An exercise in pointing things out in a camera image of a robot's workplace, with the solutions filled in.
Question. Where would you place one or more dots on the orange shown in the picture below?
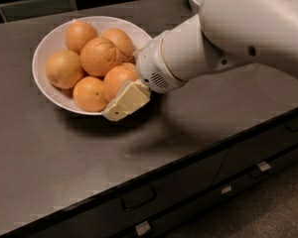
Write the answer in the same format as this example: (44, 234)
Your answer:
(99, 56)
(88, 94)
(63, 69)
(78, 34)
(122, 41)
(116, 77)

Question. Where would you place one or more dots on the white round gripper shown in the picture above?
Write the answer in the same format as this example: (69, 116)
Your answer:
(151, 65)

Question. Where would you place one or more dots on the dark right drawer front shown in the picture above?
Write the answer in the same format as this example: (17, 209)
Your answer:
(262, 151)

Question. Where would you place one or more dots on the lower dark drawer front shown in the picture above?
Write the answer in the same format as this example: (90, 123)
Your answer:
(222, 207)

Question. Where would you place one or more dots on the dark left drawer front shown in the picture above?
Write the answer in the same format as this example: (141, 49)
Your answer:
(114, 210)

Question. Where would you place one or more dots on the dark drawer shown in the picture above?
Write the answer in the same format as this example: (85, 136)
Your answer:
(222, 207)
(262, 151)
(114, 210)

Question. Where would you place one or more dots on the white bowl with oranges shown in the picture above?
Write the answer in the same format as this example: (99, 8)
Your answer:
(55, 41)

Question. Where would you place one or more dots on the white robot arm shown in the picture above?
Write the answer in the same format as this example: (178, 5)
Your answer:
(224, 35)

